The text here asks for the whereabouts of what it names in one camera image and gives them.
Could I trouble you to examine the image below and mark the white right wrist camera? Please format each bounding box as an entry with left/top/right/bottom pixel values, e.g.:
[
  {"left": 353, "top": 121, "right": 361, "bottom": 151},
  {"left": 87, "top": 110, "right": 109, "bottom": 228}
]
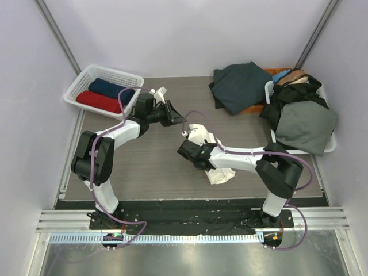
[{"left": 182, "top": 125, "right": 210, "bottom": 145}]

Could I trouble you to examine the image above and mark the grey green t-shirt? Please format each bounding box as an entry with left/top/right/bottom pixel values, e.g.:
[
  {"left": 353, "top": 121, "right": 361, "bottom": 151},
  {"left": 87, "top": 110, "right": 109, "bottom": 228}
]
[{"left": 275, "top": 101, "right": 338, "bottom": 156}]

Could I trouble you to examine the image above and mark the rolled red t-shirt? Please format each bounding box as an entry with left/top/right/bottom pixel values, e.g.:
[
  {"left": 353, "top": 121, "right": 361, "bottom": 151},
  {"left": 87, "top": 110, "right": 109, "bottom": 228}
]
[{"left": 76, "top": 90, "right": 121, "bottom": 113}]

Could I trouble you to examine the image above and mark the black crumpled garment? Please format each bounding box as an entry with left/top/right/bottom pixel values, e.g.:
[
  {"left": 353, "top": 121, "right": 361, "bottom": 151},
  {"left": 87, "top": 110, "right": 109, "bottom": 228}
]
[{"left": 259, "top": 75, "right": 329, "bottom": 131}]

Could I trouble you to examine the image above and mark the white plastic laundry bin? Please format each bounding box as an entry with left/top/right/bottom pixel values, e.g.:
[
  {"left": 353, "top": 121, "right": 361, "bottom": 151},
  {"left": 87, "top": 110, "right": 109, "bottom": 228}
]
[{"left": 264, "top": 81, "right": 336, "bottom": 155}]

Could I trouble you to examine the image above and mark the rolled navy blue t-shirt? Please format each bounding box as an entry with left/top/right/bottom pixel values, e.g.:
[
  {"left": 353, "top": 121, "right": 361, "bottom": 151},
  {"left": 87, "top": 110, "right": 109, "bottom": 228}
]
[{"left": 88, "top": 78, "right": 135, "bottom": 105}]

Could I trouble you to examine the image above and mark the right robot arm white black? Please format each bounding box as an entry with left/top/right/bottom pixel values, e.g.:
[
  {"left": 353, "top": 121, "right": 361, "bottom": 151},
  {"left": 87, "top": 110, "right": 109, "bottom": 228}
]
[{"left": 177, "top": 140, "right": 304, "bottom": 227}]

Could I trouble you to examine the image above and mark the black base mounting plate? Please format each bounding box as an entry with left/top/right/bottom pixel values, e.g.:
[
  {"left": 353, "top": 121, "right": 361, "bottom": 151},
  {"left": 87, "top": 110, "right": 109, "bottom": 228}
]
[{"left": 54, "top": 197, "right": 296, "bottom": 235}]

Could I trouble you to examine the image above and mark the orange plastic tray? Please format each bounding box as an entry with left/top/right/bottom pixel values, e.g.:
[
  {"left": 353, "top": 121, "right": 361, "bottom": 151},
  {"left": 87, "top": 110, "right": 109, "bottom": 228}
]
[{"left": 241, "top": 68, "right": 291, "bottom": 113}]

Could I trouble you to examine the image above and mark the white floral print t-shirt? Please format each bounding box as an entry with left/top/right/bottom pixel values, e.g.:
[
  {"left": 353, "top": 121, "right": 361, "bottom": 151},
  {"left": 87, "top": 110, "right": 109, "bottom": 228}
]
[{"left": 188, "top": 122, "right": 236, "bottom": 186}]

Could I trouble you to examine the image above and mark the white plastic lattice basket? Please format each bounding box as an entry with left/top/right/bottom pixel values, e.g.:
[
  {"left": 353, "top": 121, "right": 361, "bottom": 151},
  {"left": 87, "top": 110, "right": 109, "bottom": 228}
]
[{"left": 64, "top": 65, "right": 144, "bottom": 120}]

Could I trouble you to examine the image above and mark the dark teal folded t-shirt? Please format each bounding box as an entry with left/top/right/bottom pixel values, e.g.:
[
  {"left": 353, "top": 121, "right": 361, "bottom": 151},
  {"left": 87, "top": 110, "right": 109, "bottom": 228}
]
[{"left": 209, "top": 62, "right": 273, "bottom": 115}]

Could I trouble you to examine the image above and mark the tan beige garment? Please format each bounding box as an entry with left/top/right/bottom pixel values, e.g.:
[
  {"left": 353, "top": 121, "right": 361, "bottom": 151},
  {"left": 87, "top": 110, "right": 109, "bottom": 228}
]
[{"left": 276, "top": 68, "right": 308, "bottom": 86}]

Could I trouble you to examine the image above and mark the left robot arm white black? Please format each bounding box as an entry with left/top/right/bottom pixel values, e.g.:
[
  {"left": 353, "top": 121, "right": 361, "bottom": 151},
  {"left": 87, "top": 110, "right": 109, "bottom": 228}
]
[{"left": 71, "top": 88, "right": 186, "bottom": 229}]

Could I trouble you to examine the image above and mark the slotted white cable duct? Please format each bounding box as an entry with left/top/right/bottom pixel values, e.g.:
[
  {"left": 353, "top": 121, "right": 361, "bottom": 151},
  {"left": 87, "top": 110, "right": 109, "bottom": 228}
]
[{"left": 48, "top": 232, "right": 264, "bottom": 246}]

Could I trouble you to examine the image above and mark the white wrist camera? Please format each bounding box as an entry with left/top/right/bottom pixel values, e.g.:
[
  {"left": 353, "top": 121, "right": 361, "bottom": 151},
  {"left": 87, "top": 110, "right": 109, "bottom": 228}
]
[
  {"left": 149, "top": 87, "right": 167, "bottom": 104},
  {"left": 182, "top": 125, "right": 210, "bottom": 145}
]

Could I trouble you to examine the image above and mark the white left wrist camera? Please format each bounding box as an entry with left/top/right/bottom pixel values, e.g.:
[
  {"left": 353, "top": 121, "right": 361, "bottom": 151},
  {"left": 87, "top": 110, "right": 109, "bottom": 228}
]
[{"left": 149, "top": 87, "right": 167, "bottom": 104}]

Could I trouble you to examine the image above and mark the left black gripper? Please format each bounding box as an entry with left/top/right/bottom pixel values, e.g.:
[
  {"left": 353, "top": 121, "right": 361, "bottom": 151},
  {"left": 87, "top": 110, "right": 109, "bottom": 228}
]
[{"left": 147, "top": 100, "right": 186, "bottom": 127}]

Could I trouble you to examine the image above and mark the blue cloth in bin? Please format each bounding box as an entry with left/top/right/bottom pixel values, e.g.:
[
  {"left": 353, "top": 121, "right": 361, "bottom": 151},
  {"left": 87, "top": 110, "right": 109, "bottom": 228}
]
[{"left": 272, "top": 69, "right": 292, "bottom": 84}]

